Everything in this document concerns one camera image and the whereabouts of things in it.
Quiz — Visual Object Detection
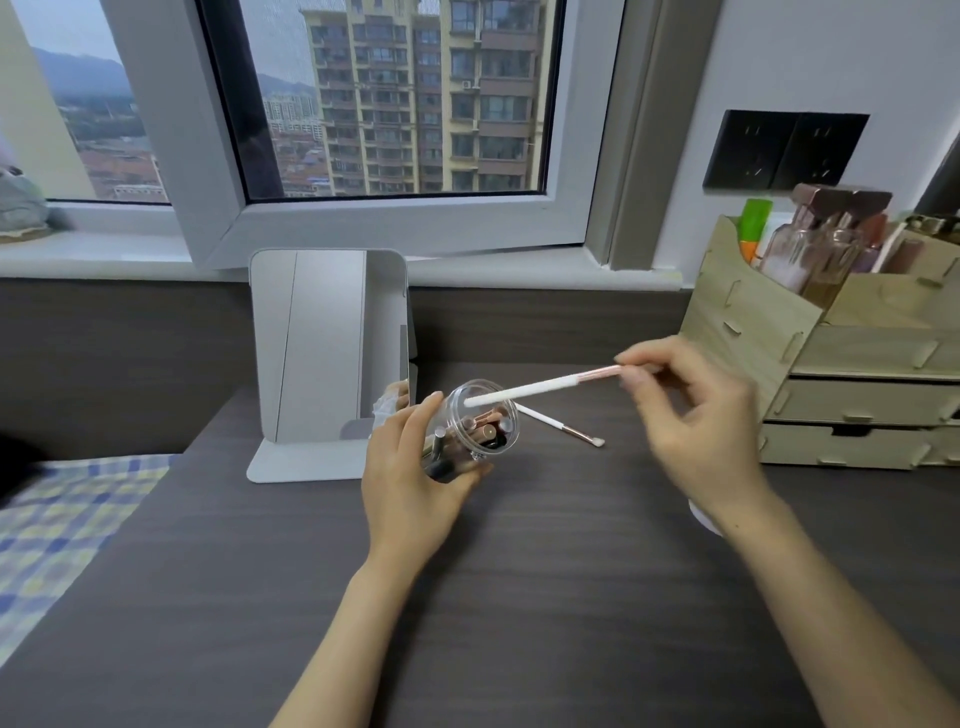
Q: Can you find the black wall socket panel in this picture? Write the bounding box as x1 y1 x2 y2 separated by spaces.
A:
702 109 798 191
780 112 872 192

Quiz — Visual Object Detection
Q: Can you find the person's right forearm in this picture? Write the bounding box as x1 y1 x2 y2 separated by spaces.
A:
708 487 960 728

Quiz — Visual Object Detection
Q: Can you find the person's left forearm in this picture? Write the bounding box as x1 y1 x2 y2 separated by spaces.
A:
268 546 453 728

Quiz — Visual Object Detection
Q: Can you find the pink glass bottle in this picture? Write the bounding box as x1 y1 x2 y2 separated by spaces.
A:
802 189 894 310
757 183 830 295

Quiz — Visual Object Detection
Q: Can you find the black cosmetic tube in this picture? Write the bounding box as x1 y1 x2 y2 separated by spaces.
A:
422 426 453 482

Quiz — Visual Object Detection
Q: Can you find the person's left hand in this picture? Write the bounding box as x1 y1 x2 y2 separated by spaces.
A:
361 390 497 561

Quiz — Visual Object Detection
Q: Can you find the pink lipstick tube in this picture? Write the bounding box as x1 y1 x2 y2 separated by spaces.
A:
870 216 925 276

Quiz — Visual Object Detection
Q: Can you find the plaid bed sheet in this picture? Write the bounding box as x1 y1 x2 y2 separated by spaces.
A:
0 453 178 670

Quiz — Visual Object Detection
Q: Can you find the white window frame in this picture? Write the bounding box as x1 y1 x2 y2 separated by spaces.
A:
99 0 628 269

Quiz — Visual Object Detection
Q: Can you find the crumpled clear plastic wrapper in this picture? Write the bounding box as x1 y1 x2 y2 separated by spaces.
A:
370 378 413 438

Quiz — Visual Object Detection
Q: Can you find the white round object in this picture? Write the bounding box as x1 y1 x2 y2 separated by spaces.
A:
687 498 726 538

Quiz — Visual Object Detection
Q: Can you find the rose gold lipstick tube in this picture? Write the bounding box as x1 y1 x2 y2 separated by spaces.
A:
460 407 505 453

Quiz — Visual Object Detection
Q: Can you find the wooden cosmetics organizer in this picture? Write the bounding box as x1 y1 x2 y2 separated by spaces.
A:
678 214 960 472

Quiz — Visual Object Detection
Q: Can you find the wooden organizer drawer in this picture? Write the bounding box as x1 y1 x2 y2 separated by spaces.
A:
757 422 955 472
765 377 960 426

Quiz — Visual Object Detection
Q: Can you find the person's right hand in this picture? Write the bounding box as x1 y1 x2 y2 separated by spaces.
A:
614 336 786 528

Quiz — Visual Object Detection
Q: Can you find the clear plastic jar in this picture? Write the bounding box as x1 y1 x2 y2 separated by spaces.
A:
418 378 520 486

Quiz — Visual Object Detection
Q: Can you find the white rose-gold makeup brush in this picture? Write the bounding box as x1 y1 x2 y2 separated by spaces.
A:
515 402 607 450

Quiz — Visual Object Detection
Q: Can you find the grey plush toy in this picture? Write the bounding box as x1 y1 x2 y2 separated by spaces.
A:
0 160 55 246

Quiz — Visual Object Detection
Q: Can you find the green orange tube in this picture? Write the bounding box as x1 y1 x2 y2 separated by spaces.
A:
738 198 774 266

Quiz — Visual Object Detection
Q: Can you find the white tabletop mirror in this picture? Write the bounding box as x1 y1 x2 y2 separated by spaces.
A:
246 248 420 486

